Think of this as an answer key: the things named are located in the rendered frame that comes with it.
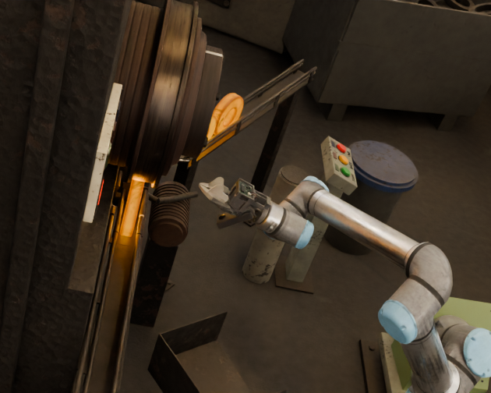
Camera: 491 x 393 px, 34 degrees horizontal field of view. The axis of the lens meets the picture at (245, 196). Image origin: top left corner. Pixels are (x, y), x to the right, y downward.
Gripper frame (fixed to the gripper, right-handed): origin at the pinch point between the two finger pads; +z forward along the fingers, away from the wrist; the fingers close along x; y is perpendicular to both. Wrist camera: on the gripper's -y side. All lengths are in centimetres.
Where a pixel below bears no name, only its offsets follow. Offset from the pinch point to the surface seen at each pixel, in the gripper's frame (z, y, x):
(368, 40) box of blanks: -86, 3, -185
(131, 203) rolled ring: 20.1, -0.5, 20.9
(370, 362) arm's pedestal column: -101, -45, -15
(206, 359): -12, -12, 50
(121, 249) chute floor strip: 15.2, -14.8, 22.6
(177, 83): 30, 43, 32
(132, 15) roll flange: 45, 44, 16
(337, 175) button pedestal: -52, 2, -44
